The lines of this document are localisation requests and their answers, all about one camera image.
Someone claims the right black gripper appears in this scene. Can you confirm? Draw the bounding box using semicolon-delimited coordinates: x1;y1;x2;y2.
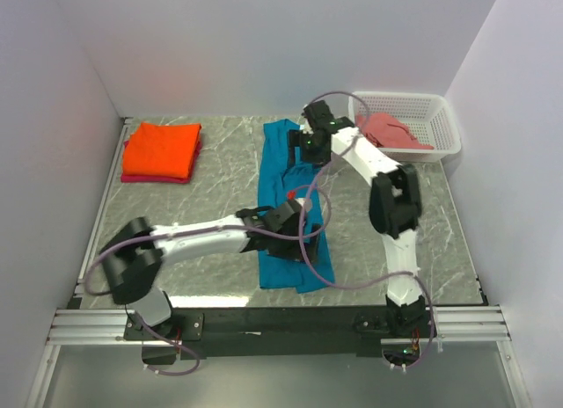
287;129;333;169

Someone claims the blue t shirt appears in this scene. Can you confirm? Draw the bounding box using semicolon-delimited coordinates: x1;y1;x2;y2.
258;119;326;294

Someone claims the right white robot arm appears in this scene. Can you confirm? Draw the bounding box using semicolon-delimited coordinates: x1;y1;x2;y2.
288;99;428;337

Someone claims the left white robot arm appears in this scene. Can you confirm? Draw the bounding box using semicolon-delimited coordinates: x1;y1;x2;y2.
99;198;321;339

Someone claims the pink t shirt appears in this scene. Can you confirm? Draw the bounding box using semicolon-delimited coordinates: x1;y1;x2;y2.
355;113;434;150

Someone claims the white plastic basket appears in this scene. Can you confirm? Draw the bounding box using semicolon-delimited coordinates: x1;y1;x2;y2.
348;91;461;163

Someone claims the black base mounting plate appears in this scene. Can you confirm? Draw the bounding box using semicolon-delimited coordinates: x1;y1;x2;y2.
123;304;437;366

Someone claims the folded orange t shirt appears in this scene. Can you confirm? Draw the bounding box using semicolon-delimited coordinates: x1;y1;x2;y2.
122;122;201;182

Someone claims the folded magenta t shirt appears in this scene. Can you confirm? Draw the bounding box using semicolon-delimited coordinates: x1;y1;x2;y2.
121;140;202;185

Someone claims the aluminium frame rail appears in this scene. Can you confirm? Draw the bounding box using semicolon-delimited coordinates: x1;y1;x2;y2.
46;306;510;346

